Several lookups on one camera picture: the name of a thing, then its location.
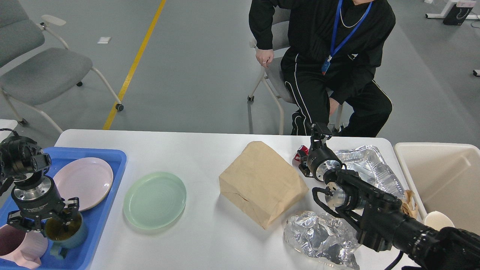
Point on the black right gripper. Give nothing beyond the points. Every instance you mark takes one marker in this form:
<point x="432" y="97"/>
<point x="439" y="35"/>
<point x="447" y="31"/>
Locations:
<point x="321" y="161"/>

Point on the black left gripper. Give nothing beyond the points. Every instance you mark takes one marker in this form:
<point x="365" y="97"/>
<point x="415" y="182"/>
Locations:
<point x="40" y="203"/>

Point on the teal mug yellow inside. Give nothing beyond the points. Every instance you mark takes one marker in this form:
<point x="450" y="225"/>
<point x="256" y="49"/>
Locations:
<point x="65" y="236"/>

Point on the green plate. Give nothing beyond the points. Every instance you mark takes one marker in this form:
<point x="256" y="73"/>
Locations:
<point x="155" y="200"/>

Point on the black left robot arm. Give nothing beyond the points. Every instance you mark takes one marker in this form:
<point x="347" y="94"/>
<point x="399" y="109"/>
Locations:
<point x="24" y="166"/>

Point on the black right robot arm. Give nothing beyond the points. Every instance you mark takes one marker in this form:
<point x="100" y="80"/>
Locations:
<point x="376" y="215"/>

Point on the red snack wrapper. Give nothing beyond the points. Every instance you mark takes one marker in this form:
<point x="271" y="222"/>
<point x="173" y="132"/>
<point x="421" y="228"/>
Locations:
<point x="301" y="156"/>

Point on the pink mug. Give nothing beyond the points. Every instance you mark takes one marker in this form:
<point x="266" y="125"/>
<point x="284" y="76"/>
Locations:
<point x="23" y="248"/>

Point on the aluminium foil tray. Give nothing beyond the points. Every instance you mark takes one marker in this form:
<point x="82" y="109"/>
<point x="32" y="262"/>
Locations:
<point x="367" y="161"/>

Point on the pink plate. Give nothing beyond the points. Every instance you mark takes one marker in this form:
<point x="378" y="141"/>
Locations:
<point x="88" y="179"/>

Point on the brown paper bag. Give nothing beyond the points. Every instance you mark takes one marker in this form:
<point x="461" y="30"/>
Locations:
<point x="261" y="183"/>

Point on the seated person in black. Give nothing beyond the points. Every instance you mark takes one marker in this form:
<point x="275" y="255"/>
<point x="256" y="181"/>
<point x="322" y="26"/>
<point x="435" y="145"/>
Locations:
<point x="335" y="48"/>

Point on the white chair under person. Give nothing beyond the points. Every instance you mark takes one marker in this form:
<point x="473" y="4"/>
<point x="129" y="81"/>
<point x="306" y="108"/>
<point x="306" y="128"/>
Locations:
<point x="272" y="76"/>

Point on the crumpled aluminium foil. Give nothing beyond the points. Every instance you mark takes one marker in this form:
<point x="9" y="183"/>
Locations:
<point x="330" y="240"/>

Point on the crumpled brown paper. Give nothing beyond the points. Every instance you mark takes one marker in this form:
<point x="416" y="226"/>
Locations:
<point x="409" y="207"/>

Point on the beige plastic bin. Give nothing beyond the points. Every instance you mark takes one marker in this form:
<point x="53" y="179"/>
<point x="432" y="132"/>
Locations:
<point x="445" y="177"/>

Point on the white paper cup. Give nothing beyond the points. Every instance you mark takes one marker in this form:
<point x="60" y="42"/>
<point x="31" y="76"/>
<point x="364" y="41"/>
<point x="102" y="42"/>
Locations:
<point x="437" y="220"/>

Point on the grey office chair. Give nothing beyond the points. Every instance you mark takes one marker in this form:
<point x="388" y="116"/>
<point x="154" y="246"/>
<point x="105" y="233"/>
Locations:
<point x="46" y="75"/>

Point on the white paper scrap on floor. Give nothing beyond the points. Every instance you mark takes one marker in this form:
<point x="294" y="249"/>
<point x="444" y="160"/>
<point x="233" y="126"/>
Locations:
<point x="104" y="39"/>

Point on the black box on floor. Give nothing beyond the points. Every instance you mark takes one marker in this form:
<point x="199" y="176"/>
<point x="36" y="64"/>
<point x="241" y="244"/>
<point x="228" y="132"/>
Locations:
<point x="456" y="13"/>

